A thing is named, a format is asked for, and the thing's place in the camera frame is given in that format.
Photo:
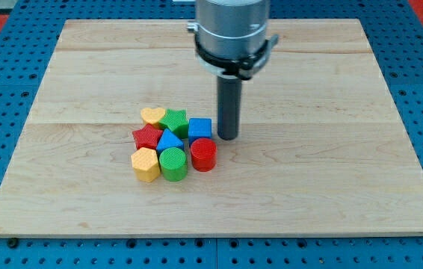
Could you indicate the yellow heart block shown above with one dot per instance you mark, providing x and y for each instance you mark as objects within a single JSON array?
[{"x": 152, "y": 116}]

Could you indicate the yellow hexagon block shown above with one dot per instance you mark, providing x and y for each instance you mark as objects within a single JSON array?
[{"x": 145, "y": 164}]

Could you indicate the blue triangle block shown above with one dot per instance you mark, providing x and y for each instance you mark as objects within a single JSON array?
[{"x": 169, "y": 140}]

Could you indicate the red cylinder block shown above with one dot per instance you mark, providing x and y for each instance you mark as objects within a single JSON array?
[{"x": 203, "y": 154}]

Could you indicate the red star block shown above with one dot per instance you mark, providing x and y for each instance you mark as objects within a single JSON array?
[{"x": 147, "y": 137}]

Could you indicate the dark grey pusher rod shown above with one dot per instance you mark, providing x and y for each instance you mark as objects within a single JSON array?
[{"x": 228, "y": 107}]

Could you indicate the green cylinder block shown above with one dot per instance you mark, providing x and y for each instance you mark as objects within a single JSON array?
[{"x": 174, "y": 164}]

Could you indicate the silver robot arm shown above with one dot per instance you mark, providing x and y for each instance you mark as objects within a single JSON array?
[{"x": 230, "y": 37}]

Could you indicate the blue cube block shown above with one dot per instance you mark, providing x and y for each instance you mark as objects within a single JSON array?
[{"x": 199, "y": 128}]

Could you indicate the wooden board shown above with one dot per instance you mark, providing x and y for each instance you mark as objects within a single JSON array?
[{"x": 322, "y": 151}]

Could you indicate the green star block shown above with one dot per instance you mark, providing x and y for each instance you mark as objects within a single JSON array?
[{"x": 176, "y": 121}]

